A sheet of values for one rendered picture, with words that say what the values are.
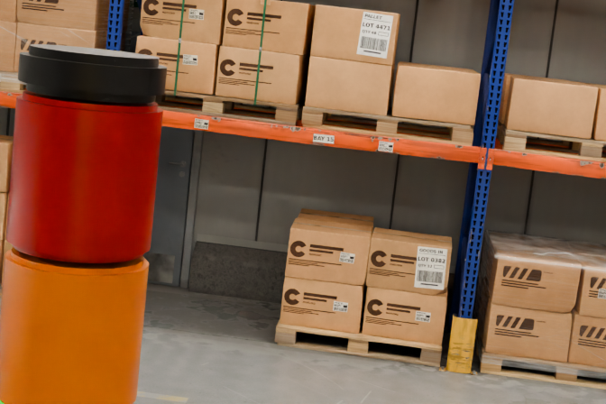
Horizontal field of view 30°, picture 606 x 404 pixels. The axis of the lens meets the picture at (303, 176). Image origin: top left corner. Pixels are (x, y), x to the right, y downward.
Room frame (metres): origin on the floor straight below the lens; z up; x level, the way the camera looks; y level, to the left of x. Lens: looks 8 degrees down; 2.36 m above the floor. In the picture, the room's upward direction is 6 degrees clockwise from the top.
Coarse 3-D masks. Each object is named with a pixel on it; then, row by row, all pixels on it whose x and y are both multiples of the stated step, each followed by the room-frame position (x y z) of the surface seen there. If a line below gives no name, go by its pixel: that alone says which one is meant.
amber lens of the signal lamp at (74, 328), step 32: (32, 256) 0.38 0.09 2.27; (32, 288) 0.37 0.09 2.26; (64, 288) 0.36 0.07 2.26; (96, 288) 0.37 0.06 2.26; (128, 288) 0.38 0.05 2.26; (0, 320) 0.38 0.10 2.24; (32, 320) 0.37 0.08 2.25; (64, 320) 0.36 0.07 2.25; (96, 320) 0.37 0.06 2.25; (128, 320) 0.38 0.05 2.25; (0, 352) 0.38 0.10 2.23; (32, 352) 0.37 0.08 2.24; (64, 352) 0.36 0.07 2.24; (96, 352) 0.37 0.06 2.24; (128, 352) 0.38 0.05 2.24; (0, 384) 0.37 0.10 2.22; (32, 384) 0.37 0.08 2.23; (64, 384) 0.36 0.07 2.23; (96, 384) 0.37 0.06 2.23; (128, 384) 0.38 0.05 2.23
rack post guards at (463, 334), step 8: (456, 320) 7.75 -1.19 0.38; (464, 320) 7.75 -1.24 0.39; (472, 320) 7.75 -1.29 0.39; (456, 328) 7.75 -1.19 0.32; (464, 328) 7.75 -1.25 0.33; (472, 328) 7.75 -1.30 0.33; (456, 336) 7.75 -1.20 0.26; (464, 336) 7.75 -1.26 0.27; (472, 336) 7.75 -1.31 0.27; (456, 344) 7.75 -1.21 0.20; (464, 344) 7.75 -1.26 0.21; (472, 344) 7.75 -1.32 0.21; (448, 352) 7.80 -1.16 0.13; (456, 352) 7.75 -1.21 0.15; (464, 352) 7.75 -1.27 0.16; (472, 352) 7.76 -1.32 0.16; (448, 360) 7.77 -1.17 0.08; (456, 360) 7.75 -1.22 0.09; (464, 360) 7.75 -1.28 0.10; (472, 360) 7.77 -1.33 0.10; (440, 368) 7.80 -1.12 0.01; (448, 368) 7.77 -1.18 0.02; (456, 368) 7.75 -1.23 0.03; (464, 368) 7.75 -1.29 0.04
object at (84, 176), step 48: (48, 96) 0.37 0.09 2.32; (48, 144) 0.37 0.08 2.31; (96, 144) 0.37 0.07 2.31; (144, 144) 0.38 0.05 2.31; (48, 192) 0.36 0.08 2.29; (96, 192) 0.37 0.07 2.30; (144, 192) 0.38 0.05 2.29; (48, 240) 0.36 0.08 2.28; (96, 240) 0.37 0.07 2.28; (144, 240) 0.38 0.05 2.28
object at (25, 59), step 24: (48, 48) 0.38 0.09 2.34; (72, 48) 0.39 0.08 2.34; (24, 72) 0.37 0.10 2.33; (48, 72) 0.37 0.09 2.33; (72, 72) 0.36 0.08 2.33; (96, 72) 0.36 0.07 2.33; (120, 72) 0.37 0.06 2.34; (144, 72) 0.37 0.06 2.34; (72, 96) 0.37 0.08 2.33; (96, 96) 0.37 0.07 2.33; (120, 96) 0.37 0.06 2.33; (144, 96) 0.38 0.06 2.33
